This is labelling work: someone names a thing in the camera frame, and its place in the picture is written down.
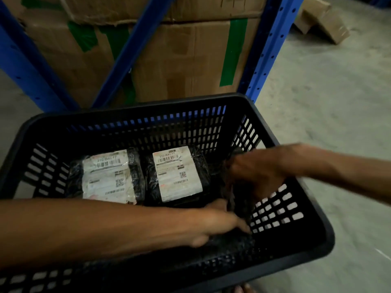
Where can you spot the wide black parcel white label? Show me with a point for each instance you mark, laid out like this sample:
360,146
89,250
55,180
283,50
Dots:
105,176

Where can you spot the worn cardboard box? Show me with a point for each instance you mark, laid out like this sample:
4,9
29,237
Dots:
128,7

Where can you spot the large green-taped cardboard box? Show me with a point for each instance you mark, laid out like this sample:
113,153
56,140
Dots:
177,64

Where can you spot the person's right fingers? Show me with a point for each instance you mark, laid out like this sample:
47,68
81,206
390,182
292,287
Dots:
236,173

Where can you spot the blue metal rack frame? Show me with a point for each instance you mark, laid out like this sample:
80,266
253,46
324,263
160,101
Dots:
268,45

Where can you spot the person's right hand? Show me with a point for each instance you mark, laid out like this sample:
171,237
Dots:
259,170

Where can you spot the narrow black parcel white label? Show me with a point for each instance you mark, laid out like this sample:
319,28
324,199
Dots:
177,173

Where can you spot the person's left thumb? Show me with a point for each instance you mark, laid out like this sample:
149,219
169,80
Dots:
200,241

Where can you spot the person's left forearm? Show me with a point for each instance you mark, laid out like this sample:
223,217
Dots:
91,231

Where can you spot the person's right forearm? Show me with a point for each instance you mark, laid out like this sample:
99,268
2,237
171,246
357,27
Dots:
336,170

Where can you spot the person's left hand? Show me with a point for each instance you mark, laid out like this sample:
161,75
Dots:
210,221

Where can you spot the small open cardboard box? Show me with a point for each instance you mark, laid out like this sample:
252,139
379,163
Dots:
326,18

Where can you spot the black plastic slotted basket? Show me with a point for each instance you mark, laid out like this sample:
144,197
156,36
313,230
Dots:
305,234

